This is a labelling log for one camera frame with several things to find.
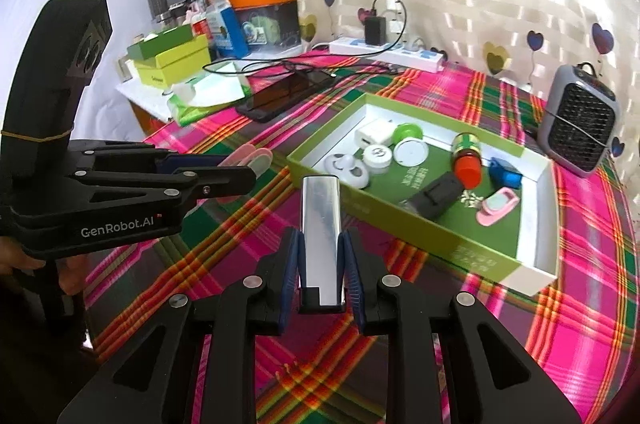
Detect pink green plaid tablecloth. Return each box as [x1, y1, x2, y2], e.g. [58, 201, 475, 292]
[82, 54, 636, 424]

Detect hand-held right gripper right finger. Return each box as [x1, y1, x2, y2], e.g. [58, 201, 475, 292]
[337, 226, 583, 424]

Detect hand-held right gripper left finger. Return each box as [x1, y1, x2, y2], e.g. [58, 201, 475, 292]
[57, 226, 303, 424]

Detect black power adapter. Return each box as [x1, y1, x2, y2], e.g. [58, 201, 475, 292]
[365, 16, 388, 47]

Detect green and white round jar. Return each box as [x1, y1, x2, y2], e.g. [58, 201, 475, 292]
[391, 123, 430, 166]

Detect dark green box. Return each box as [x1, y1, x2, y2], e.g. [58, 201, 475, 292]
[126, 26, 196, 62]

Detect black phone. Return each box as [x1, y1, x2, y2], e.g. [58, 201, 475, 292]
[235, 69, 337, 123]

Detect white side cabinet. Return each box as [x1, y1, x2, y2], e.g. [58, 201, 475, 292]
[115, 79, 176, 137]

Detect blue white carton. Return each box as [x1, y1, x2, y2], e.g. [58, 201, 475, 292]
[206, 0, 251, 59]

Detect blue usb tester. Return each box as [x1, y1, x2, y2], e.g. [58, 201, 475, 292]
[487, 156, 523, 190]

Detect green tissue pack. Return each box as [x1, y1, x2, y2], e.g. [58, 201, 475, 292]
[167, 61, 253, 127]

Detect lime green box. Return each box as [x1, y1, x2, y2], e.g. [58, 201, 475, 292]
[135, 35, 212, 89]

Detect black bicycle light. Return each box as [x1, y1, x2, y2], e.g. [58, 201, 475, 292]
[400, 171, 466, 221]

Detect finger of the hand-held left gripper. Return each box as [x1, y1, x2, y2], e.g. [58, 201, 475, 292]
[74, 165, 262, 216]
[65, 141, 236, 176]

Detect pink clip grey disc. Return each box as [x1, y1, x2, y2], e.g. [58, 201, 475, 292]
[475, 186, 518, 227]

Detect person's left hand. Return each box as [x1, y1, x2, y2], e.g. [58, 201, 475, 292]
[0, 236, 90, 297]

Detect black adapter cable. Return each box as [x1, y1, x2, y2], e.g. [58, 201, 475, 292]
[300, 0, 408, 55]

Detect white cube charger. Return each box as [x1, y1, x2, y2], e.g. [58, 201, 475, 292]
[355, 119, 393, 150]

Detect small white round jar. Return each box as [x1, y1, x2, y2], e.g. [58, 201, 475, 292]
[362, 143, 393, 176]

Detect grey space heater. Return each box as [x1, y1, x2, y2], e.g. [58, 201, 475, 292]
[537, 63, 621, 177]

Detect green gift box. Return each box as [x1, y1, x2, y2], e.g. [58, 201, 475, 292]
[286, 93, 559, 297]

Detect white round knobbed device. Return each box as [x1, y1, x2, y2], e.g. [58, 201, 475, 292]
[323, 151, 371, 189]

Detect red cap bottle green label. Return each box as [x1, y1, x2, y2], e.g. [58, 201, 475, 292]
[451, 131, 482, 187]

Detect white power strip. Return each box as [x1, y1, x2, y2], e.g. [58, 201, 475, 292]
[329, 36, 446, 72]

